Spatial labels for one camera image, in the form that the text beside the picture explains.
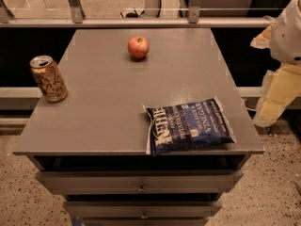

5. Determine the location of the blue Kettle chip bag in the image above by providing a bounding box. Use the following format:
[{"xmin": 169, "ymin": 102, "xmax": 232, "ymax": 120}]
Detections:
[{"xmin": 145, "ymin": 97, "xmax": 236, "ymax": 156}]

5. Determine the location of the red apple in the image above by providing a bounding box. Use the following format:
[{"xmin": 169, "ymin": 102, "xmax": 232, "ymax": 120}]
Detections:
[{"xmin": 127, "ymin": 36, "xmax": 150, "ymax": 59}]

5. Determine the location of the grey drawer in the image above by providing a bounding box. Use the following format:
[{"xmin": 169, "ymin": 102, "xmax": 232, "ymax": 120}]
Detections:
[
  {"xmin": 64, "ymin": 201, "xmax": 222, "ymax": 219},
  {"xmin": 37, "ymin": 170, "xmax": 243, "ymax": 195}
]

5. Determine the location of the upper grey drawer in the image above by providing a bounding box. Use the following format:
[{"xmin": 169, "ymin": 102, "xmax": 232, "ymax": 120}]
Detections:
[{"xmin": 37, "ymin": 170, "xmax": 243, "ymax": 195}]

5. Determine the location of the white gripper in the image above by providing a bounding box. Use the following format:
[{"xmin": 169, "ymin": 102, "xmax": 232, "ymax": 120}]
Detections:
[{"xmin": 250, "ymin": 4, "xmax": 301, "ymax": 127}]

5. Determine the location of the orange LaCroix soda can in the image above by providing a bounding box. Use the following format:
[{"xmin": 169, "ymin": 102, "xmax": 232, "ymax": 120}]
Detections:
[{"xmin": 30, "ymin": 55, "xmax": 68, "ymax": 103}]

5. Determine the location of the grey metal railing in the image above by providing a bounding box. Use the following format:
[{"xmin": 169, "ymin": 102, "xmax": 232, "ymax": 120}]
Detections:
[{"xmin": 0, "ymin": 0, "xmax": 275, "ymax": 28}]

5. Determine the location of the grey drawer cabinet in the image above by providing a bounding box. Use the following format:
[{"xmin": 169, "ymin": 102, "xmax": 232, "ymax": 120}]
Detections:
[{"xmin": 14, "ymin": 28, "xmax": 262, "ymax": 226}]

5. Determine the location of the black office chair base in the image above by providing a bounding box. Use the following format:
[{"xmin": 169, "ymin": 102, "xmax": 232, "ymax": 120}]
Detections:
[{"xmin": 120, "ymin": 8, "xmax": 145, "ymax": 18}]

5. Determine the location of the lower grey drawer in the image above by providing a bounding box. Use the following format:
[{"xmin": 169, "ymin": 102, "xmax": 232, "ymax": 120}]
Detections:
[{"xmin": 64, "ymin": 201, "xmax": 222, "ymax": 219}]

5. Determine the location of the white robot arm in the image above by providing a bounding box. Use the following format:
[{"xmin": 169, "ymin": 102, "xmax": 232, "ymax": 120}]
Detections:
[{"xmin": 250, "ymin": 0, "xmax": 301, "ymax": 127}]

